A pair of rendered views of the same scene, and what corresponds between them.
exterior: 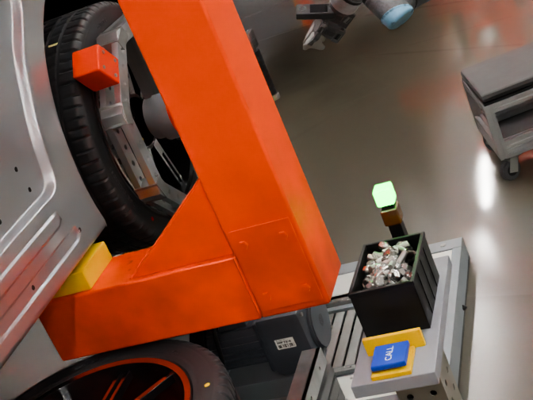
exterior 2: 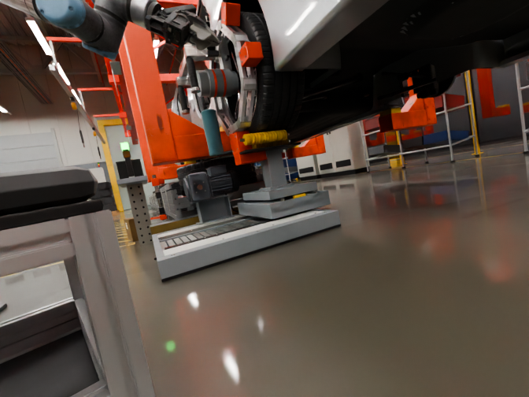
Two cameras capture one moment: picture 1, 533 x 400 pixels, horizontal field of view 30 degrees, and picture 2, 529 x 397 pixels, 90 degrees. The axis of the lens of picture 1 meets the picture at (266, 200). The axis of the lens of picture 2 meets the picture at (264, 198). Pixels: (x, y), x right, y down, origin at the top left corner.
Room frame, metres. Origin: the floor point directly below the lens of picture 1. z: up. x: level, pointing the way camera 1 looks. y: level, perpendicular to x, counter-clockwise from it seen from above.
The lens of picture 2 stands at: (3.68, -0.90, 0.30)
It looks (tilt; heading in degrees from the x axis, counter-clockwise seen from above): 4 degrees down; 133
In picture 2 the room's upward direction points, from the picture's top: 11 degrees counter-clockwise
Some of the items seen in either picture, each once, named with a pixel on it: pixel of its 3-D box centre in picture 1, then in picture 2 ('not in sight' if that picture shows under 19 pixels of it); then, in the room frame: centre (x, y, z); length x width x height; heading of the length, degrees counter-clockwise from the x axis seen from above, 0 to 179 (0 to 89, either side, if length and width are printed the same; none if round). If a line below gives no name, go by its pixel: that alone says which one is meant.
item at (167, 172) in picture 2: not in sight; (177, 165); (0.30, 1.06, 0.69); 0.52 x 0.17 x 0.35; 67
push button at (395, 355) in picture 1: (391, 357); not in sight; (1.65, -0.10, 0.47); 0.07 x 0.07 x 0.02; 67
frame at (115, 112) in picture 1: (165, 113); (228, 83); (2.57, 0.16, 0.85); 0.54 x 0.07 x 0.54; 157
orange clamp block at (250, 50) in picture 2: not in sight; (250, 54); (2.86, 0.04, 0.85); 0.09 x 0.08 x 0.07; 157
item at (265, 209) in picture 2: not in sight; (279, 203); (2.64, 0.31, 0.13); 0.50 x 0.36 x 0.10; 157
